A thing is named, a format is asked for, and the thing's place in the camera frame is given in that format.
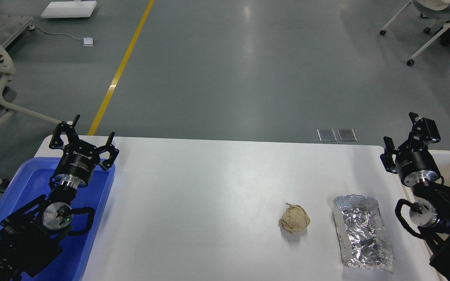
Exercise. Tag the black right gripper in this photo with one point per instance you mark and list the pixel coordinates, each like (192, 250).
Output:
(417, 165)

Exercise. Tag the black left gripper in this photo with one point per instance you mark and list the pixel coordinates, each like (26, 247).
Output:
(80, 158)

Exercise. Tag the silver foil bag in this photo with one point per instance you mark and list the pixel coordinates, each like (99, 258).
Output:
(364, 241)

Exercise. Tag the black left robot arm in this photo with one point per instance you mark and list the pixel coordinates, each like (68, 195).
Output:
(30, 236)

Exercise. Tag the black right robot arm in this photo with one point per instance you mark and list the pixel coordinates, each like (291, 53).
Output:
(428, 217)

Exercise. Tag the right metal floor plate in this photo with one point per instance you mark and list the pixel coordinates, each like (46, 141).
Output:
(347, 135)

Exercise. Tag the metal floor plate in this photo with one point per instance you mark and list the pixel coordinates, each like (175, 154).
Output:
(326, 135)
(347, 135)

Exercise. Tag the blue plastic bin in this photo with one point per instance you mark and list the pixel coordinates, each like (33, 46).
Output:
(30, 181)

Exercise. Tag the left metal floor plate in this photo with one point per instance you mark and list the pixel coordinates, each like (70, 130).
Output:
(326, 135)

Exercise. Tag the white power adapter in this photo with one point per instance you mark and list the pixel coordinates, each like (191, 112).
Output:
(88, 41)

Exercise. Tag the crumpled brown paper ball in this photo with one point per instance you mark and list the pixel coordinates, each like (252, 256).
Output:
(295, 219)

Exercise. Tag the white foam board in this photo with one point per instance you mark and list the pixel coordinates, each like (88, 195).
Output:
(69, 9)

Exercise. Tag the grey metal platform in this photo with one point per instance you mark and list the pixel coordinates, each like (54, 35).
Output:
(12, 26)

